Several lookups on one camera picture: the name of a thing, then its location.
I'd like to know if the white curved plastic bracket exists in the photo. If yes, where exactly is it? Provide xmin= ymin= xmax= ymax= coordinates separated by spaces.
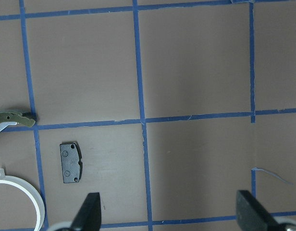
xmin=0 ymin=168 xmax=45 ymax=231

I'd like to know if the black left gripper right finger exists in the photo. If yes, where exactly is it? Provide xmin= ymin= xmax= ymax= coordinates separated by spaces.
xmin=235 ymin=190 xmax=284 ymax=231

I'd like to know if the olive green brake shoe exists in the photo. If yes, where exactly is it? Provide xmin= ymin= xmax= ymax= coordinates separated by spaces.
xmin=0 ymin=110 xmax=36 ymax=132

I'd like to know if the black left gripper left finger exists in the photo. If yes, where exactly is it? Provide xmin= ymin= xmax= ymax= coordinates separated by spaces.
xmin=70 ymin=192 xmax=101 ymax=231

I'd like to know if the black brake pad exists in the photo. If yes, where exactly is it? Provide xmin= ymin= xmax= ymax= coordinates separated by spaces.
xmin=60 ymin=142 xmax=83 ymax=184

